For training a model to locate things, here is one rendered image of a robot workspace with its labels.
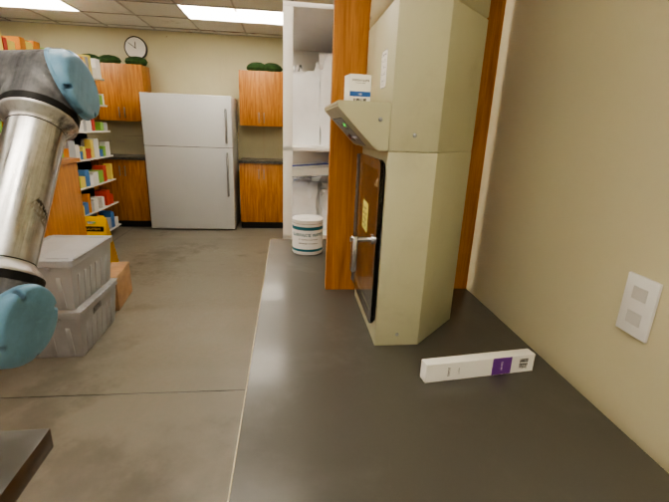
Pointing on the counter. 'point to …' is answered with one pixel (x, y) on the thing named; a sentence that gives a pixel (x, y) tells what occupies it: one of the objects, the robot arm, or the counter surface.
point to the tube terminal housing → (423, 158)
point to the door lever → (356, 249)
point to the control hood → (364, 121)
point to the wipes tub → (307, 234)
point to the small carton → (357, 87)
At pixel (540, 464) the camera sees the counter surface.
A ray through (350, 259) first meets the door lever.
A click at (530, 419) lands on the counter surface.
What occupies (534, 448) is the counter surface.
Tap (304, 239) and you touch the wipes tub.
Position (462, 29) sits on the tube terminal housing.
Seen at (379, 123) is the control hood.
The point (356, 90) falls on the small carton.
